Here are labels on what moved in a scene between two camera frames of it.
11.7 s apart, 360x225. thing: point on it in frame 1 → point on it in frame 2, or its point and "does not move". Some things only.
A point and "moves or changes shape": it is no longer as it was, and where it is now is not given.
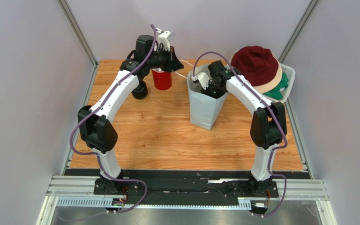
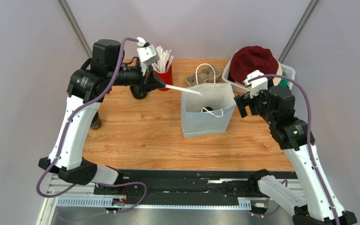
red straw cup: [162, 80] does not move
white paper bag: [206, 111] moves or changes shape
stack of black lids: [141, 91] does not move
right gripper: [209, 88] → [246, 103]
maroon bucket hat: [254, 63] does not move
